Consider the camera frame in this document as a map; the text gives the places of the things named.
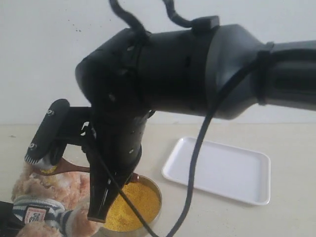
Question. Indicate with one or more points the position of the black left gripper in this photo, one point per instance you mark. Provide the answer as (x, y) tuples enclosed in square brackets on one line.
[(8, 221)]

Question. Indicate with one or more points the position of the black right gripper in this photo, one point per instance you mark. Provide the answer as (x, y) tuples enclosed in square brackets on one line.
[(113, 149)]

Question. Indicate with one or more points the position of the beige teddy bear striped sweater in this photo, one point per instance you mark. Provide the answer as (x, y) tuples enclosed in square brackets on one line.
[(52, 206)]

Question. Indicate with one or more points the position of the dark wooden spoon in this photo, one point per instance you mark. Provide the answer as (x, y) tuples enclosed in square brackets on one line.
[(63, 166)]

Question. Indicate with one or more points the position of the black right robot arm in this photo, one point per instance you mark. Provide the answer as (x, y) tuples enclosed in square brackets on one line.
[(187, 72)]

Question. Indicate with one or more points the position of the yellow millet grains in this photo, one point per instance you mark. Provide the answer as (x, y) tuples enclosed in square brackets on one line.
[(121, 218)]

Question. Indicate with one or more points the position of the steel bowl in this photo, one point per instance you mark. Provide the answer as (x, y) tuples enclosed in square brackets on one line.
[(140, 232)]

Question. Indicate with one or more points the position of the white rectangular plastic tray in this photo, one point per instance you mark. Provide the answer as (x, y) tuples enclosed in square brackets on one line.
[(224, 170)]

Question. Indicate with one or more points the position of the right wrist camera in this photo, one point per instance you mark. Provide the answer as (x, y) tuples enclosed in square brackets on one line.
[(62, 125)]

